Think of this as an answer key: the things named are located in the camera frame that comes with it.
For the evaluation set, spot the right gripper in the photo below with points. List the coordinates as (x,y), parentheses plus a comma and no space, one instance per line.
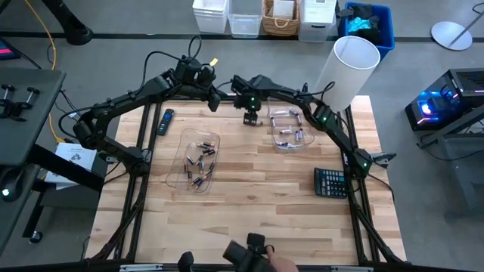
(249,104)

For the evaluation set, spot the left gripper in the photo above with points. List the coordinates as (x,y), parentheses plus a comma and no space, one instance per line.
(194,73)

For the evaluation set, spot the black copper AA battery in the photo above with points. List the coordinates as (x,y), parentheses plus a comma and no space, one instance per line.
(202,167)
(209,152)
(210,144)
(200,159)
(206,175)
(190,160)
(195,181)
(211,166)

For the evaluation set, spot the distant batteries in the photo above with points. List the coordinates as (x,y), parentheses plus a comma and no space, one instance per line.
(200,145)

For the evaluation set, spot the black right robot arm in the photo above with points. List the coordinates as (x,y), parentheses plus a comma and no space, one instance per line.
(287,92)

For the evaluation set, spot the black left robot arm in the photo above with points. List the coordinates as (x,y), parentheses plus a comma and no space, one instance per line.
(113,104)

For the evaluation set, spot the clear plastic bin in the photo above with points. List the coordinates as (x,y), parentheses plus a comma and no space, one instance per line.
(285,121)
(196,135)

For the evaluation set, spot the black remote control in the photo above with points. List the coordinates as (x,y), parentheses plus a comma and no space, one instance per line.
(165,121)

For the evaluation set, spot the clear storage box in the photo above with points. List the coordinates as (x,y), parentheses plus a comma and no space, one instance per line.
(245,22)

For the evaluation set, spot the white storage bin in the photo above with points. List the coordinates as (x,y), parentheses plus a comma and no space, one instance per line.
(210,17)

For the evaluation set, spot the wicker basket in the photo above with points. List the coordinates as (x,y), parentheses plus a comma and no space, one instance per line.
(281,28)

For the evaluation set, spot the black calculator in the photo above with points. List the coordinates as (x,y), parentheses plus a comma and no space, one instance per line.
(331,183)

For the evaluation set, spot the white shade table lamp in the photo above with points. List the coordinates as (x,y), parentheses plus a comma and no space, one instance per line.
(351,79)

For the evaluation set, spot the white lidded storage box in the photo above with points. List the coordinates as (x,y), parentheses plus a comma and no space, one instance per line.
(317,22)

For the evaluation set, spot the teal cloth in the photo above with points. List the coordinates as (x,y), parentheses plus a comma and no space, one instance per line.
(359,24)

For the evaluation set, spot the person's hand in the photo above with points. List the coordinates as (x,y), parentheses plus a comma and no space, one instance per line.
(283,262)

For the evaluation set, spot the white paper booklet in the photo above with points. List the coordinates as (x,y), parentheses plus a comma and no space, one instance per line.
(75,156)

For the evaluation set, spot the blue plastic storage bin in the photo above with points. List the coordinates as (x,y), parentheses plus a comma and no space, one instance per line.
(385,41)

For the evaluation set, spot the black cloth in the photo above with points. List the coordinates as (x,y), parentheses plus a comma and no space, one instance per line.
(363,11)

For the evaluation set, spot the black stand leg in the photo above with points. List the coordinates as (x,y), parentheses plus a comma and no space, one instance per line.
(72,30)

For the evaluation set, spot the grey desk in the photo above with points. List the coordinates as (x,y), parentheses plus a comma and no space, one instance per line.
(34,128)

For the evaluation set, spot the black clamp tool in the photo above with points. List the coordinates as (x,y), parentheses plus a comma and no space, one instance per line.
(15,109)

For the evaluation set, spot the black desk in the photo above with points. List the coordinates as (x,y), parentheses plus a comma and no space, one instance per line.
(453,126)

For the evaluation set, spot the computer tower with lights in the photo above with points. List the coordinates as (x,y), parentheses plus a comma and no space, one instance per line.
(465,81)

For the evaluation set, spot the grey round-base floor stand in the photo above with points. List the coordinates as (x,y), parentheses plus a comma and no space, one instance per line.
(452,36)

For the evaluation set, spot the black computer mouse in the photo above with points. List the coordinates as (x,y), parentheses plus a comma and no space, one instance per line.
(9,185)

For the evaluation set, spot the black aluminium table frame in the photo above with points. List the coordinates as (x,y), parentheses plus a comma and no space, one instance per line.
(358,223)

